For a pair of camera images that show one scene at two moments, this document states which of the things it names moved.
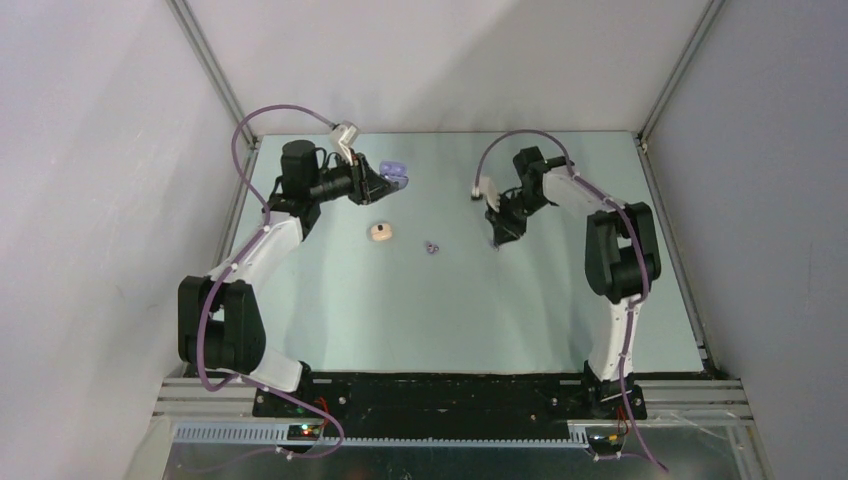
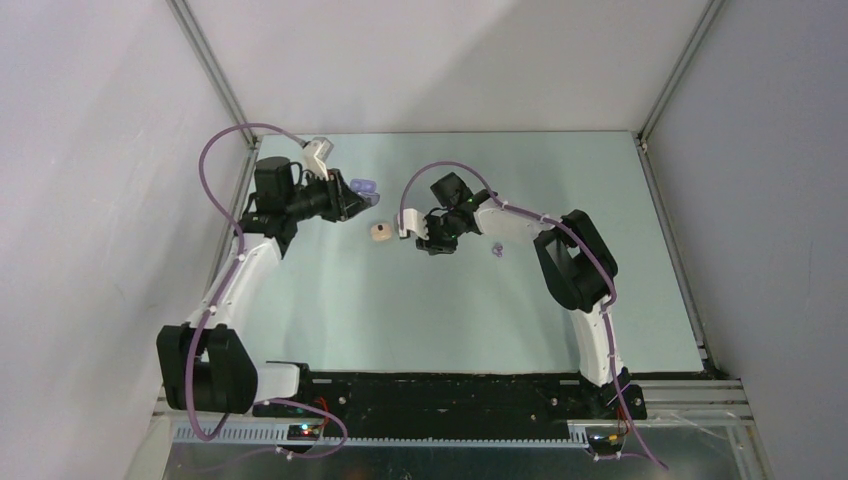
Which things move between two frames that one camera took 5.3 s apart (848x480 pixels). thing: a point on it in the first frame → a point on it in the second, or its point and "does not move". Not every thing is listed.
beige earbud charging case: (381, 232) does not move
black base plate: (450, 398) does not move
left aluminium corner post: (194, 32) does not move
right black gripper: (505, 231) → (433, 246)
